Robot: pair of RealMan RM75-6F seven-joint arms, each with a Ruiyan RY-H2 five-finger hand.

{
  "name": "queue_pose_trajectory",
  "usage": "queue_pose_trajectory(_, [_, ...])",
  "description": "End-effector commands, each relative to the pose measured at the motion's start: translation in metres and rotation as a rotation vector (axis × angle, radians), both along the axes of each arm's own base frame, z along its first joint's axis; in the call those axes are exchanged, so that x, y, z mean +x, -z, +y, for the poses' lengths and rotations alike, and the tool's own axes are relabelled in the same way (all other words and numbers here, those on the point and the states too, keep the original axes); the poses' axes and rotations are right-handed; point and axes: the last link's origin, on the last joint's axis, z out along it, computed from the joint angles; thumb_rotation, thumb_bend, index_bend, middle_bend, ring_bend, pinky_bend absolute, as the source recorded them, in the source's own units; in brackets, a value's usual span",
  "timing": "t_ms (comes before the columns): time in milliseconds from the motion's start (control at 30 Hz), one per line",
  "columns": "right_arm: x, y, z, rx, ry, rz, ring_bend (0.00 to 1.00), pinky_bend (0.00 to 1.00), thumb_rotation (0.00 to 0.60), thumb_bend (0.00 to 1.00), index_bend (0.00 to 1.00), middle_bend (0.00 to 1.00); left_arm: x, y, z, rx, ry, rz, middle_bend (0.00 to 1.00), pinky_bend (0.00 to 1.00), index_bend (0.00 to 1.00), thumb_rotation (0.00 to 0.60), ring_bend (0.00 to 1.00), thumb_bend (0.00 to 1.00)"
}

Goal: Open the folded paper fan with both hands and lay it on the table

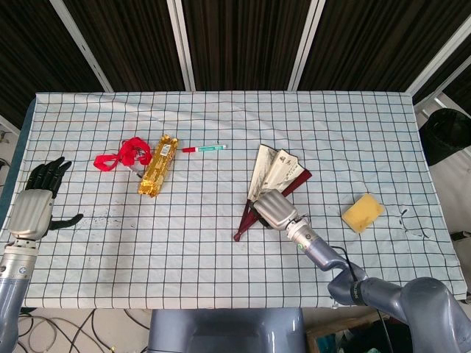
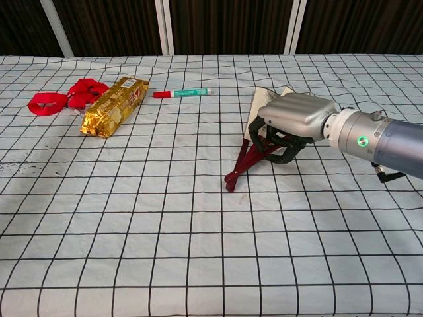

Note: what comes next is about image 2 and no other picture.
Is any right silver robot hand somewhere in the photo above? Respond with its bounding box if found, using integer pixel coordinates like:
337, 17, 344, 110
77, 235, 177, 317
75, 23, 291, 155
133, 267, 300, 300
249, 93, 339, 165

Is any red and teal marker pen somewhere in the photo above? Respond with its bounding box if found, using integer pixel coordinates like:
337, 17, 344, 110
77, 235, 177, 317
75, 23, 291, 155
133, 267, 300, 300
153, 87, 214, 100

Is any white black-checked tablecloth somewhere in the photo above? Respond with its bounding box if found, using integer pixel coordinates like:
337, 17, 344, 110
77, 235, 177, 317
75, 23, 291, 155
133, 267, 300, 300
0, 53, 423, 317

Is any gold foil snack package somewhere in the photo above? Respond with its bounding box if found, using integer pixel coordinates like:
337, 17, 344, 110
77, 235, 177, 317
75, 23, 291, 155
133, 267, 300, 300
79, 76, 150, 140

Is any dark brown pleated curtain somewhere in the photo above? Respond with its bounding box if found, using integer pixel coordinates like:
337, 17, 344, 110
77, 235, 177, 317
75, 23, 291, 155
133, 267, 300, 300
0, 0, 423, 57

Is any white double frame post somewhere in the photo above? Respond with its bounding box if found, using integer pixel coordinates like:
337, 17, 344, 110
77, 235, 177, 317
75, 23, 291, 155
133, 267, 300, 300
154, 0, 175, 56

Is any red lanyard ribbon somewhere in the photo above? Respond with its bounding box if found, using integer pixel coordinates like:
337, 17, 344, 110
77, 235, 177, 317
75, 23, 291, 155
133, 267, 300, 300
26, 78, 110, 118

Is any white slanted frame post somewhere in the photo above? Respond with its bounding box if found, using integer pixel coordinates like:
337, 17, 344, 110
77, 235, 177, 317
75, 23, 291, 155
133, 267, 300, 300
40, 0, 75, 57

